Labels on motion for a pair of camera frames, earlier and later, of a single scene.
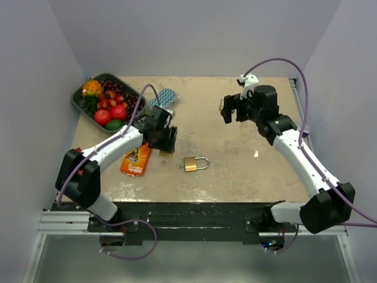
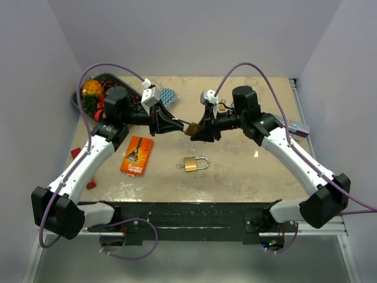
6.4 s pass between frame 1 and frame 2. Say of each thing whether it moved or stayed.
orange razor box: stayed
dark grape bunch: stayed
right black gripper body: moved
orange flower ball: stayed
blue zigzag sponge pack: stayed
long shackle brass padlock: moved
